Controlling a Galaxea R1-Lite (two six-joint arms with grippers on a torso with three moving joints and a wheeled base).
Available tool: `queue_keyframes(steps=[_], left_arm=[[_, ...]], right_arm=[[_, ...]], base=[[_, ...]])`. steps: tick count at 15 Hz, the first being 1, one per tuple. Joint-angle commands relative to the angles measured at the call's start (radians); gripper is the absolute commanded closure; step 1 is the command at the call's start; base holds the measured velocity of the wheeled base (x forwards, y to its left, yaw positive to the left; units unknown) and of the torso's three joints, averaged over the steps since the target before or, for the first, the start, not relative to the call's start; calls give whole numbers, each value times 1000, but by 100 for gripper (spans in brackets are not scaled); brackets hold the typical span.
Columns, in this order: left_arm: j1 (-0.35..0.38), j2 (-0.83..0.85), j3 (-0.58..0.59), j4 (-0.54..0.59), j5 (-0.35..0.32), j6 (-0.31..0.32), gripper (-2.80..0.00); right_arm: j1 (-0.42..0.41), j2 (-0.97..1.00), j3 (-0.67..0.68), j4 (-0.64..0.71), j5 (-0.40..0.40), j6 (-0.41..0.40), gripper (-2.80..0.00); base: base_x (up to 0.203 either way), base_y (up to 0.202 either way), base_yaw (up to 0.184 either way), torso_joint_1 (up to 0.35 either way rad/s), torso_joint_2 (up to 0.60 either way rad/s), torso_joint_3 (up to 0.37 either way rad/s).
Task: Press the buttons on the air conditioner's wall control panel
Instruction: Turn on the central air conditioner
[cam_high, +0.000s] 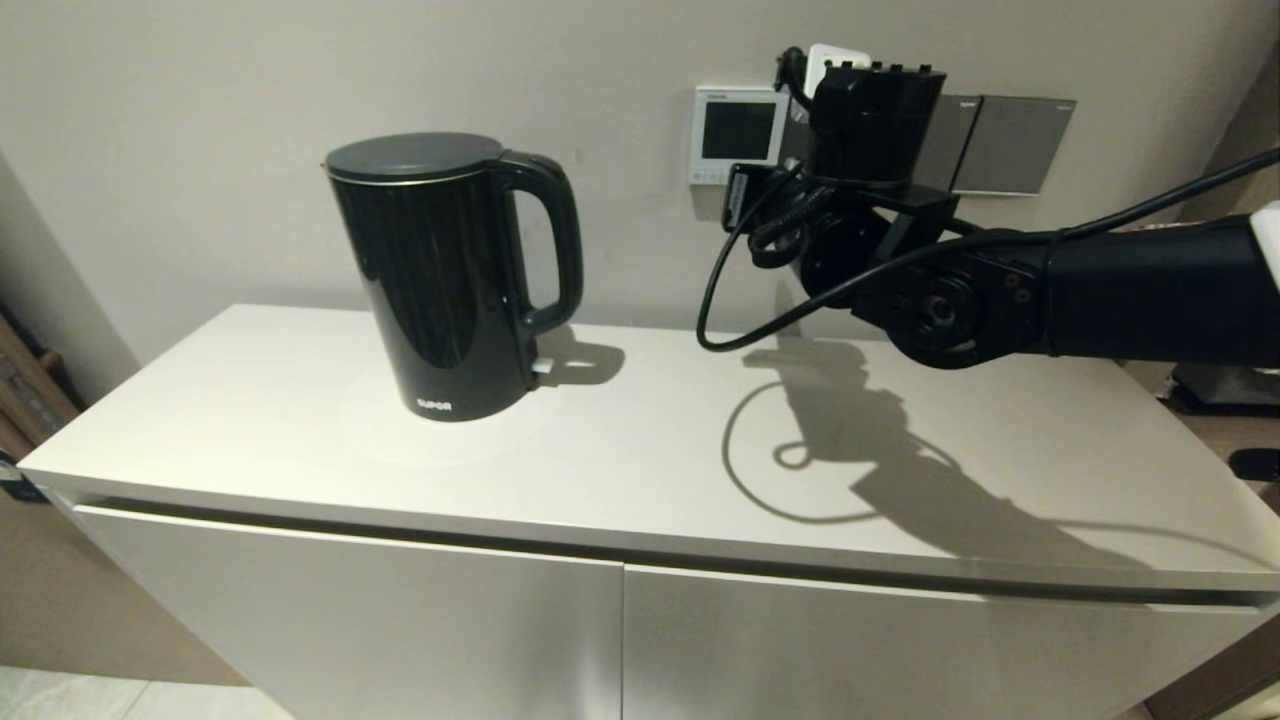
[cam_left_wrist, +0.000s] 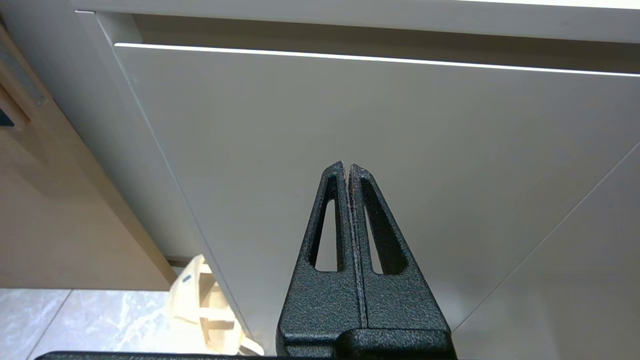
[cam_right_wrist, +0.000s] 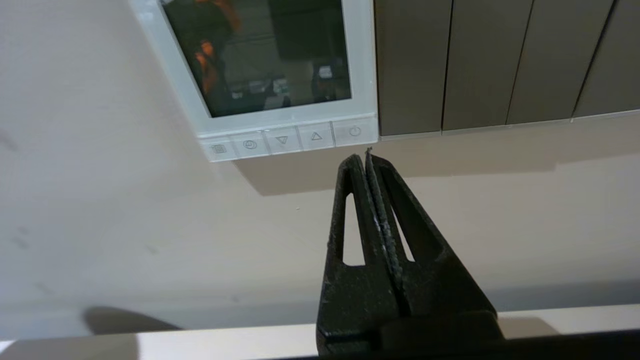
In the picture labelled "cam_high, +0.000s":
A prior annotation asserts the white wall thermostat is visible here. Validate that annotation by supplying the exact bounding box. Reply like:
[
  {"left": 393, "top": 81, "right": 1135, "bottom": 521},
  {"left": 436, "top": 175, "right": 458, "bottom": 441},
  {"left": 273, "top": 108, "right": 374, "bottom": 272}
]
[{"left": 692, "top": 86, "right": 792, "bottom": 189}]

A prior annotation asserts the black electric kettle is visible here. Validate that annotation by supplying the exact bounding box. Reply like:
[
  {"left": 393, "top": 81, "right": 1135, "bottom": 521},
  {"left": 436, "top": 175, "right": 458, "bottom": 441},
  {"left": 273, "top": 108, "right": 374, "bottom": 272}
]
[{"left": 323, "top": 132, "right": 585, "bottom": 423}]

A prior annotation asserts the white cabinet door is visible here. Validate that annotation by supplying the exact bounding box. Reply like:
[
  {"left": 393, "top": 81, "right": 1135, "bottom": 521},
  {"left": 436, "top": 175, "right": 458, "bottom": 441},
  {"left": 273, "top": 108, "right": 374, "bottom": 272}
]
[
  {"left": 75, "top": 505, "right": 625, "bottom": 720},
  {"left": 622, "top": 563, "right": 1269, "bottom": 720}
]

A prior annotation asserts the white sideboard cabinet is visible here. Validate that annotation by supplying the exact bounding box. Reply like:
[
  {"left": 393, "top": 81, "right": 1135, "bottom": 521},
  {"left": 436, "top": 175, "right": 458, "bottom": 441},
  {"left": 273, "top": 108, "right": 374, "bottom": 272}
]
[{"left": 18, "top": 303, "right": 1280, "bottom": 720}]

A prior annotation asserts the grey wall switch plate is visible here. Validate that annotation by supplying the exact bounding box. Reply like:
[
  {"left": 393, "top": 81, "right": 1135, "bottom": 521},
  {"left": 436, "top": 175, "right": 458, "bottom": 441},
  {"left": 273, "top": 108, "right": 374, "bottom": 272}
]
[
  {"left": 915, "top": 93, "right": 983, "bottom": 193},
  {"left": 952, "top": 96, "right": 1077, "bottom": 197}
]

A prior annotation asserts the black coiled cable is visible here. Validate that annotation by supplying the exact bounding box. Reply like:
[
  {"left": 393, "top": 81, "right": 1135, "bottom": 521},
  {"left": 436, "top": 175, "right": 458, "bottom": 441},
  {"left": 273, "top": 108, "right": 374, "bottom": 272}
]
[{"left": 748, "top": 188, "right": 833, "bottom": 269}]

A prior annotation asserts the long black cable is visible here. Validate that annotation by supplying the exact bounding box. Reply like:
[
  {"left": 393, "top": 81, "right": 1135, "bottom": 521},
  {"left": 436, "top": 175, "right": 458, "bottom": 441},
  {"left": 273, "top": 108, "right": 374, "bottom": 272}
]
[{"left": 696, "top": 148, "right": 1280, "bottom": 353}]

